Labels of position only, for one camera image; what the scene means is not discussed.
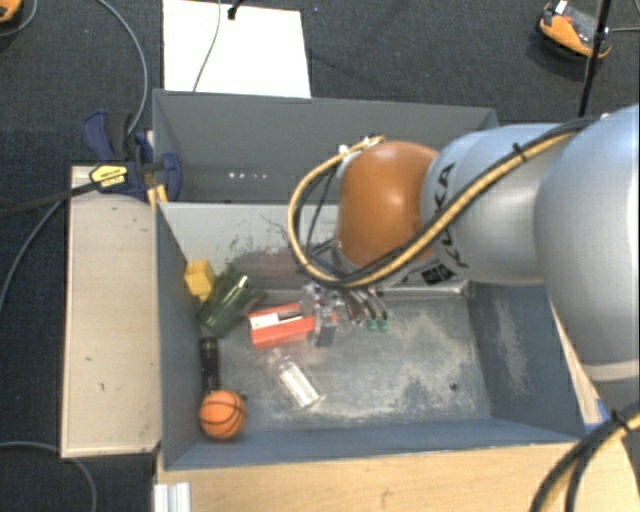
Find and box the grey metal bin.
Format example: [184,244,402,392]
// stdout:
[151,88,602,472]

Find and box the orange basketball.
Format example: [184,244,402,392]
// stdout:
[198,389,248,442]

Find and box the clear glass bottle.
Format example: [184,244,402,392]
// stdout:
[271,348,327,410]

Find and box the red box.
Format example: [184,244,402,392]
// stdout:
[246,301,321,351]

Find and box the green clear bottle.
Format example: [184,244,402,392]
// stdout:
[196,272,267,338]

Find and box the yellow block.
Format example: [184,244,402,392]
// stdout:
[183,259,217,303]

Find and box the black flashlight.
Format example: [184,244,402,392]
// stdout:
[199,335,222,394]

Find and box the pale wood board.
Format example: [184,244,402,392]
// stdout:
[59,164,164,459]

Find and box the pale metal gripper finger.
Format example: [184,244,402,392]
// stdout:
[313,320,339,349]
[301,284,324,327]

